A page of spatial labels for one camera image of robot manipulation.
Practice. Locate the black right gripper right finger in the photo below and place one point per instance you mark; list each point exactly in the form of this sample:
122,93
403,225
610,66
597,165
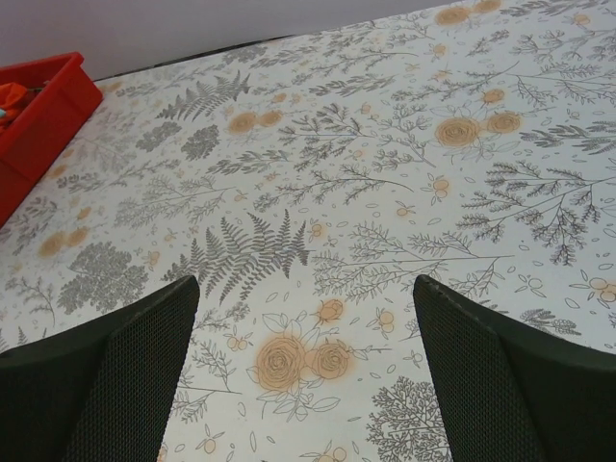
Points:
510,392

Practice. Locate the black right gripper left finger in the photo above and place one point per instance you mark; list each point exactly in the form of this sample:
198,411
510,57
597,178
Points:
103,390

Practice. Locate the floral tablecloth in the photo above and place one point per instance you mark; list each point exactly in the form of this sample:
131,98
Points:
306,183

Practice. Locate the red plastic bin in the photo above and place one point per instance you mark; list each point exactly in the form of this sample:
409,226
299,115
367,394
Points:
62,98

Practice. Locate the orange t shirt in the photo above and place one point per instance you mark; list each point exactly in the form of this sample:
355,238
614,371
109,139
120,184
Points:
14,99

